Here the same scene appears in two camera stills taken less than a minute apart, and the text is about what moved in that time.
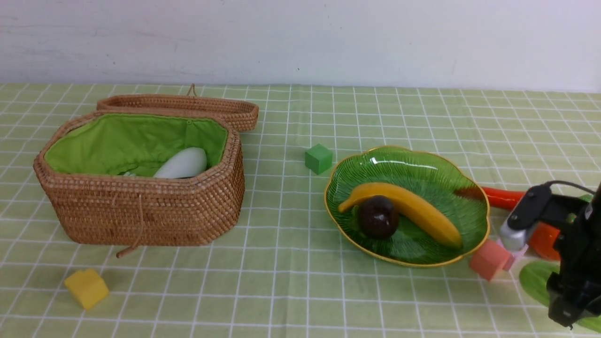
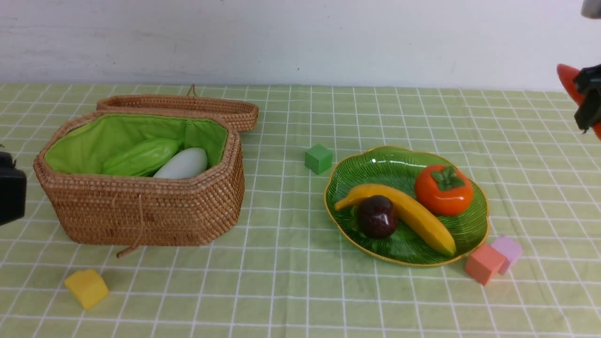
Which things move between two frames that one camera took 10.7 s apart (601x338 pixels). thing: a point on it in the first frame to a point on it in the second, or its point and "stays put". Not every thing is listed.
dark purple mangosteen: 378,217 stays put
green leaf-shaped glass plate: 461,196 stays put
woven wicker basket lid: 243,115 stays put
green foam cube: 318,159 stays put
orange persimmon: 542,238 to 443,190
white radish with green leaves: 190,162 stays put
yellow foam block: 89,287 stays put
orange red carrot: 503,199 to 567,73
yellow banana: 408,201 to 407,213
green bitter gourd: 535,275 to 141,158
